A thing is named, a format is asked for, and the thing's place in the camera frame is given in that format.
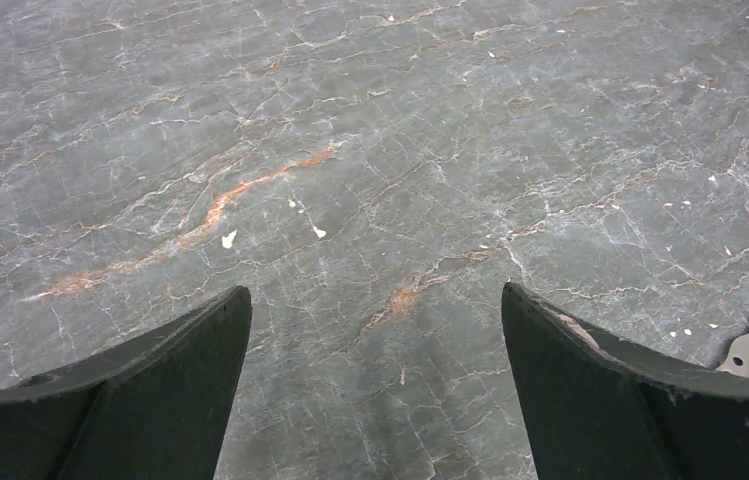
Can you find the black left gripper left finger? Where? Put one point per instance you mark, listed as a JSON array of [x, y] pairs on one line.
[[154, 407]]

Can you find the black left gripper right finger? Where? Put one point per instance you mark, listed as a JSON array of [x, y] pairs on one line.
[[599, 406]]

